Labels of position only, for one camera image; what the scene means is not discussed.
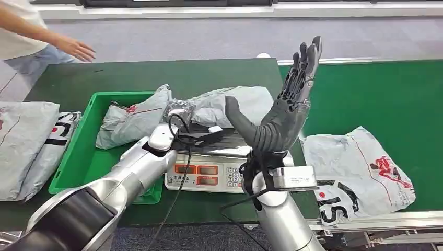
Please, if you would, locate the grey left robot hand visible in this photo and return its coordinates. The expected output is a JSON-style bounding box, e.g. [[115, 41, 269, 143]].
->
[[162, 98, 196, 128]]

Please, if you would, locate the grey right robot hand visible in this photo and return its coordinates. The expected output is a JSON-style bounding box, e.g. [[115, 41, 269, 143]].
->
[[225, 35, 323, 155]]

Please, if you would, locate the grey parcel bag red print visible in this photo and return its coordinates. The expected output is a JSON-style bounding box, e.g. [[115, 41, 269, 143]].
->
[[165, 85, 275, 130]]

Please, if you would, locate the grey parcel red mark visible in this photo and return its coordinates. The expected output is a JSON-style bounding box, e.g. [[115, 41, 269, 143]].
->
[[95, 84, 173, 151]]

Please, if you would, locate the steel scale tray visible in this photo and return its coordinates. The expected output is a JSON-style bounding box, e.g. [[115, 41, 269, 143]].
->
[[172, 131, 254, 157]]

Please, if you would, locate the white electronic scale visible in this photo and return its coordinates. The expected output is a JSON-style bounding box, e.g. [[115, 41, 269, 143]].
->
[[164, 148, 296, 195]]

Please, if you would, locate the grey parcel red black print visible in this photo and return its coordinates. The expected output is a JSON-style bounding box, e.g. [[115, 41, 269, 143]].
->
[[299, 125, 417, 226]]

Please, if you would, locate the green plastic crate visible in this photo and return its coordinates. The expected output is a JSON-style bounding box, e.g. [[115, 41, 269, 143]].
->
[[48, 90, 174, 206]]

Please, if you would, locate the person's hand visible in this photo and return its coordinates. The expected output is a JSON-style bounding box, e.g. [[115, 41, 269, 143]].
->
[[54, 35, 97, 63]]

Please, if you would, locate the grey parcel black letter print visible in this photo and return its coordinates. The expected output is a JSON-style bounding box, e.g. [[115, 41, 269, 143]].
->
[[18, 111, 83, 202]]

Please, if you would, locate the large grey parcel bag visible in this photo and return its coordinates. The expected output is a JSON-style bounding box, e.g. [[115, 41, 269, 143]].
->
[[0, 101, 61, 202]]

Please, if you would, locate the person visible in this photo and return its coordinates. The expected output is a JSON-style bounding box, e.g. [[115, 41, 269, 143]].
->
[[0, 0, 97, 89]]

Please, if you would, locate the round metal base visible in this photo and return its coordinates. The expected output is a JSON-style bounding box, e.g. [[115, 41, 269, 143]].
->
[[0, 231, 22, 244]]

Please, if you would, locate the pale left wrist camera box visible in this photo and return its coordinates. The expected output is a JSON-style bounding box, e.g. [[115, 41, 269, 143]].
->
[[192, 124, 227, 147]]

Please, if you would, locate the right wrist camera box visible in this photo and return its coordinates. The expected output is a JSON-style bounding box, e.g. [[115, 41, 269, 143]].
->
[[272, 165, 318, 192]]

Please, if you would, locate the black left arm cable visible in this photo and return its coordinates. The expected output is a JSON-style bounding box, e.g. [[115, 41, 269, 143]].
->
[[148, 113, 196, 251]]

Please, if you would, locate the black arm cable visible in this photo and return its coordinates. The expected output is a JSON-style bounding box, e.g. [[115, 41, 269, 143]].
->
[[219, 187, 272, 251], [148, 113, 196, 251]]

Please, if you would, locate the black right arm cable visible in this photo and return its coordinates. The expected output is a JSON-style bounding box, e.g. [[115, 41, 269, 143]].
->
[[219, 187, 272, 251]]

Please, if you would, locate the silver conveyor side rail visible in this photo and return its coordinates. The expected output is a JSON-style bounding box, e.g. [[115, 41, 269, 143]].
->
[[276, 56, 443, 66], [307, 210, 443, 234]]

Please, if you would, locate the white wall ledge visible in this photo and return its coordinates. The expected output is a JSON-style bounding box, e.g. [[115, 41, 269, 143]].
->
[[31, 2, 443, 20]]

